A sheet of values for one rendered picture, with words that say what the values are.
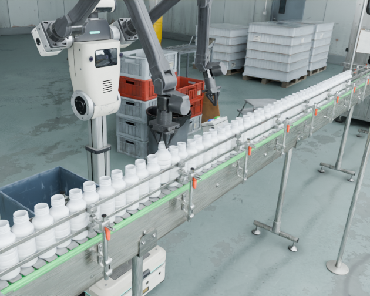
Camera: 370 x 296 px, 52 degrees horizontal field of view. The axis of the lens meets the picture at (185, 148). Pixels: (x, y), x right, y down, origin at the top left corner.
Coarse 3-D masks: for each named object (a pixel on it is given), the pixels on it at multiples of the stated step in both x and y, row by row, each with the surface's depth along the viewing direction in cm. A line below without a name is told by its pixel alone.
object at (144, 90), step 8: (176, 72) 428; (120, 80) 400; (128, 80) 394; (136, 80) 389; (144, 80) 382; (120, 88) 403; (128, 88) 397; (136, 88) 392; (144, 88) 386; (152, 88) 397; (128, 96) 400; (136, 96) 395; (144, 96) 389; (152, 96) 399
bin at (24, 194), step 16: (32, 176) 170; (48, 176) 177; (64, 176) 180; (80, 176) 172; (0, 192) 156; (16, 192) 166; (32, 192) 172; (48, 192) 179; (0, 208) 161; (16, 208) 151; (32, 208) 175
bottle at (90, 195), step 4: (84, 184) 121; (88, 184) 123; (92, 184) 123; (84, 188) 121; (88, 188) 120; (92, 188) 121; (84, 192) 122; (88, 192) 121; (92, 192) 121; (96, 192) 125; (84, 196) 121; (88, 196) 121; (92, 196) 122; (96, 196) 123; (88, 200) 121; (92, 200) 121; (96, 200) 122; (88, 204) 121; (96, 212) 124; (88, 216) 123; (88, 220) 124
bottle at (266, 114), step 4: (264, 108) 213; (268, 108) 212; (264, 112) 214; (268, 112) 213; (268, 116) 213; (268, 120) 214; (264, 124) 215; (268, 124) 215; (264, 128) 216; (268, 128) 216; (268, 132) 218
